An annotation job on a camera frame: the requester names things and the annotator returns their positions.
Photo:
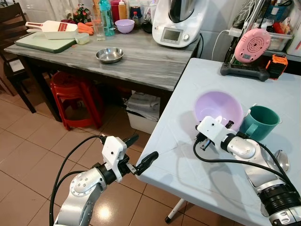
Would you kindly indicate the red plastic stool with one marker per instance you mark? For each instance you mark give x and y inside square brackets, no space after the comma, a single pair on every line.
[70,87]

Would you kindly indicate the white kitchen food processor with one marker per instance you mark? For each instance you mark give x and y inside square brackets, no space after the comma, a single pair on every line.
[181,30]

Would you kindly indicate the white vegetable slicer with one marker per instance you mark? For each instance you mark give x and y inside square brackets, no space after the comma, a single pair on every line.
[56,29]

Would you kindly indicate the clear drinking glass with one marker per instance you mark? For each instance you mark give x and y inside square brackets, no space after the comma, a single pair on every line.
[99,29]

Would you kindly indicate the blue plastic bottle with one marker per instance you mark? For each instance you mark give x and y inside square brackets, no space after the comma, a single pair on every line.
[106,19]

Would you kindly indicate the large purple plastic bowl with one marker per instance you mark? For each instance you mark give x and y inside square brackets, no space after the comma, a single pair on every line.
[218,106]

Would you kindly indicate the metal spoon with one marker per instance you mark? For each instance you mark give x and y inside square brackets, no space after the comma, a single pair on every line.
[283,161]

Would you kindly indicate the green cutting board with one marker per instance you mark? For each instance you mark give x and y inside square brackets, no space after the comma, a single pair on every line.
[42,44]

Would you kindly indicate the stainless steel bowl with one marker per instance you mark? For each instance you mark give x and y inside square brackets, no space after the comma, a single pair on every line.
[109,55]

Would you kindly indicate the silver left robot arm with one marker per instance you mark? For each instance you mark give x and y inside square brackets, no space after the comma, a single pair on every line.
[82,190]

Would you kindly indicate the small green container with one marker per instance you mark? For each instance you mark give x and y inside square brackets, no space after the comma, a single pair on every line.
[82,39]

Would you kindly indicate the orange and black device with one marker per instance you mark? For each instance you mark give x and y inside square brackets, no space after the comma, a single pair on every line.
[277,66]

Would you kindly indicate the white power adapter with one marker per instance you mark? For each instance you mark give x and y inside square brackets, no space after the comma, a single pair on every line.
[234,32]

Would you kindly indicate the teal plastic mug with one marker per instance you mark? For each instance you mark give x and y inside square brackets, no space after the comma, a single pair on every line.
[261,125]

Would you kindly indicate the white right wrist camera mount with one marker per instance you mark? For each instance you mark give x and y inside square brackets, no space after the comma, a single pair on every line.
[212,129]

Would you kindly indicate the clear plastic container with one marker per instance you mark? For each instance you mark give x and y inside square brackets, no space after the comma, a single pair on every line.
[280,41]

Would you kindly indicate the small purple bowl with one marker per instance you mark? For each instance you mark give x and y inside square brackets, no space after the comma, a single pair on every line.
[124,26]

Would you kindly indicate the pink round appliance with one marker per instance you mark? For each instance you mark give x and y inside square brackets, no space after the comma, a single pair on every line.
[251,46]

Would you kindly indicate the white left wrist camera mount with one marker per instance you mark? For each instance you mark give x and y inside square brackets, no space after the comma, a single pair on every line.
[114,149]

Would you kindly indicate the white plastic basket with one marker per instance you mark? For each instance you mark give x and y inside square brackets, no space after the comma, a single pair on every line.
[295,37]

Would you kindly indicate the black rack base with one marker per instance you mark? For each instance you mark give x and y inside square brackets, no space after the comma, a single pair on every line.
[242,71]

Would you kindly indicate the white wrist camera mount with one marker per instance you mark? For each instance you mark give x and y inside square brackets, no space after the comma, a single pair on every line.
[114,149]
[212,129]

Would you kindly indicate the dark wooden chair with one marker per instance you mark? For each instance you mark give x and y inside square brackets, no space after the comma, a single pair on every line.
[14,28]

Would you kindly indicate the white storage box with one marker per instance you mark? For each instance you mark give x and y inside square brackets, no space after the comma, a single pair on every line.
[143,115]

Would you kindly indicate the white folding table leg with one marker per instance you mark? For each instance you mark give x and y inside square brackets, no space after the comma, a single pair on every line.
[175,211]

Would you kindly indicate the orange sauce bottle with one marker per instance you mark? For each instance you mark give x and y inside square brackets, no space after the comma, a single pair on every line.
[122,9]

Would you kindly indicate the orange carrots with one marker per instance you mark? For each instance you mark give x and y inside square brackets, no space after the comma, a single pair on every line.
[85,28]

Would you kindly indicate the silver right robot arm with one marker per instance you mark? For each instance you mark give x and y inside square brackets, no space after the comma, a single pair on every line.
[270,181]

